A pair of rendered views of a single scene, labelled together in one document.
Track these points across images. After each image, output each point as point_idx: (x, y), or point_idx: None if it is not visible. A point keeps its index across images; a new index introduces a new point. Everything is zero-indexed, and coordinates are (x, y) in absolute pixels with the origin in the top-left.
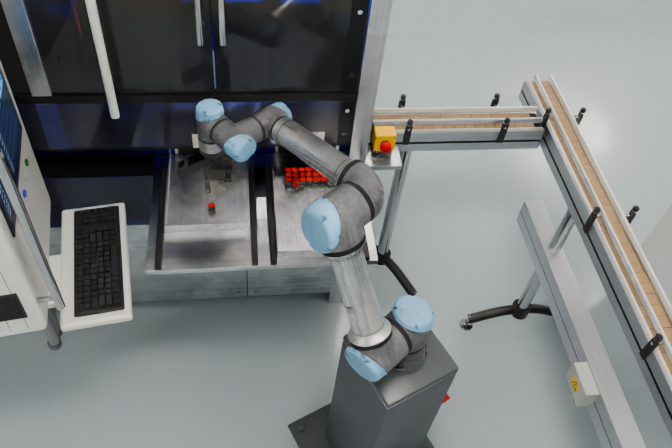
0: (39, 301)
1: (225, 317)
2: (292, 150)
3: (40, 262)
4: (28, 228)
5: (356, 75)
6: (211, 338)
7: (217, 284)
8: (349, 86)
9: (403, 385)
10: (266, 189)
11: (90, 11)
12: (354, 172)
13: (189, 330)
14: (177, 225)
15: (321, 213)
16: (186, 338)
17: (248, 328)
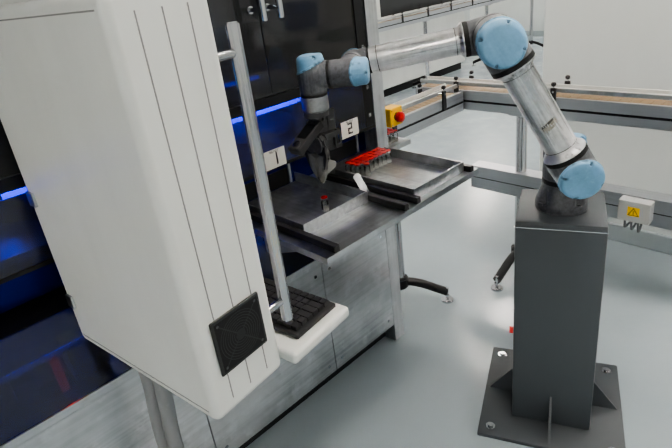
0: (271, 309)
1: (329, 406)
2: (399, 56)
3: (273, 222)
4: (263, 155)
5: (365, 46)
6: (336, 429)
7: (310, 366)
8: None
9: (595, 215)
10: (346, 180)
11: None
12: (474, 20)
13: (310, 439)
14: (314, 219)
15: (502, 19)
16: (314, 446)
17: (358, 399)
